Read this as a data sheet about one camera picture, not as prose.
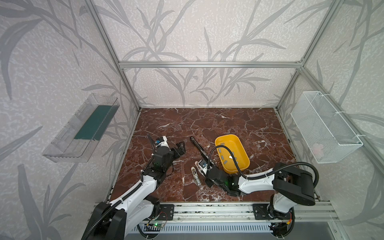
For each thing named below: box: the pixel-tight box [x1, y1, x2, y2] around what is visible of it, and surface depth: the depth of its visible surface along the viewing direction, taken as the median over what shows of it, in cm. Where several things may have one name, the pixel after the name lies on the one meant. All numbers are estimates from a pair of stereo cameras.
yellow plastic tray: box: [215, 134, 251, 174], surface depth 96 cm
